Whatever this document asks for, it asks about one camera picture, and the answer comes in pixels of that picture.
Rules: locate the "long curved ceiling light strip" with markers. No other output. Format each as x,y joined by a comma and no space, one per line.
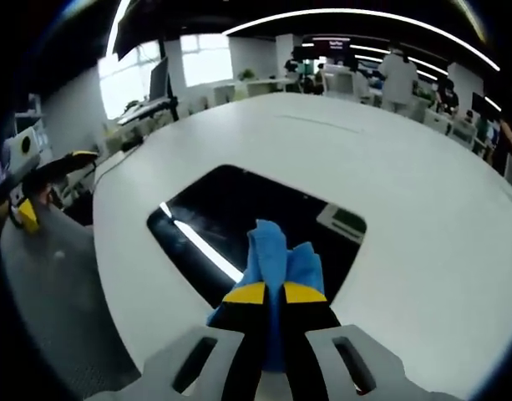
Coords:
364,12

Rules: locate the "blue cleaning cloth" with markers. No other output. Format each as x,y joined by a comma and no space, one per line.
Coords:
272,255

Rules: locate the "black rectangular mirror white frame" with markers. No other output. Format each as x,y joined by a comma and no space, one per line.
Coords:
247,200

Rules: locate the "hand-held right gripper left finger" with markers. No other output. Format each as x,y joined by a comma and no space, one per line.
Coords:
234,334

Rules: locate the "green potted plant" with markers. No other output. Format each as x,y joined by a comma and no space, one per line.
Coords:
247,75

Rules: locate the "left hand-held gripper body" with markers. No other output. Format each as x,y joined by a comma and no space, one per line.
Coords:
23,150

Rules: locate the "dark wall screen red sign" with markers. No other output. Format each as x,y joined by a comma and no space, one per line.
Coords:
331,43

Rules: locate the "dark computer monitor on stand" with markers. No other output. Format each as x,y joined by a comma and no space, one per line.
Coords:
159,83

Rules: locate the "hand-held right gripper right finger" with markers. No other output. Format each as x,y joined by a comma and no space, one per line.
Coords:
310,334

